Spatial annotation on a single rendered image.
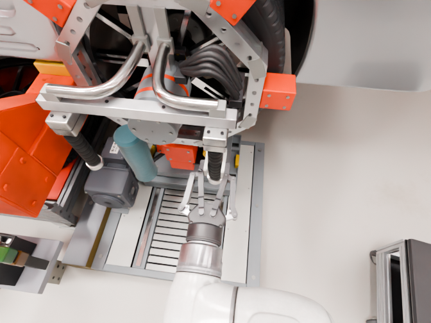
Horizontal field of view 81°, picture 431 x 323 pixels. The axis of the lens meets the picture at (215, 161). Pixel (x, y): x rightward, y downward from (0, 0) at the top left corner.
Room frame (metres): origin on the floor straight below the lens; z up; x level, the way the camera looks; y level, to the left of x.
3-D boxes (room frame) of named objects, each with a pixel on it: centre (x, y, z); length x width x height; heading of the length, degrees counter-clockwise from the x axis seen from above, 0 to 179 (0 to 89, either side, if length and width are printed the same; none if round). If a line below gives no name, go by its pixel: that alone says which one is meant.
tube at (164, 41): (0.43, 0.06, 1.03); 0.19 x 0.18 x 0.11; 173
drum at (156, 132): (0.49, 0.15, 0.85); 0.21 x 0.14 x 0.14; 173
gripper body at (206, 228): (0.16, 0.02, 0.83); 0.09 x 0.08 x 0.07; 173
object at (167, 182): (0.73, 0.12, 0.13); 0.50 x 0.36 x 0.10; 83
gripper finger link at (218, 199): (0.22, -0.01, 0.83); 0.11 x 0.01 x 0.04; 161
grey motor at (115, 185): (0.61, 0.45, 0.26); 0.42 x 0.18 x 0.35; 173
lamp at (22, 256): (0.13, 0.58, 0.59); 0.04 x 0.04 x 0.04; 83
